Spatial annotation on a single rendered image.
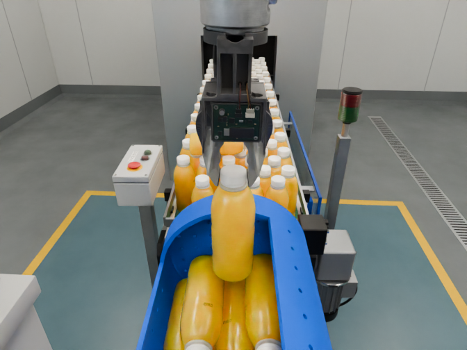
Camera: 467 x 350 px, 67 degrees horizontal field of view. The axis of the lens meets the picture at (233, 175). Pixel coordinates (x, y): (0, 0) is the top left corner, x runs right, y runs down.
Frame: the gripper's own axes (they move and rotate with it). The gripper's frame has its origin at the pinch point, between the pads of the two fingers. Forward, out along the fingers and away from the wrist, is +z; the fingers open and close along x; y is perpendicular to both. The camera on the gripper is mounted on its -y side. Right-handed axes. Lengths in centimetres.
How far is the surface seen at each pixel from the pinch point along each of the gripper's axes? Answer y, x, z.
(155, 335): 7.1, -12.5, 27.0
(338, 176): -64, 37, 38
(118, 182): -38, -32, 26
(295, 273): 6.5, 9.4, 12.7
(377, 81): -432, 188, 106
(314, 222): -31.0, 21.6, 32.7
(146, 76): -446, -128, 109
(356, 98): -62, 37, 9
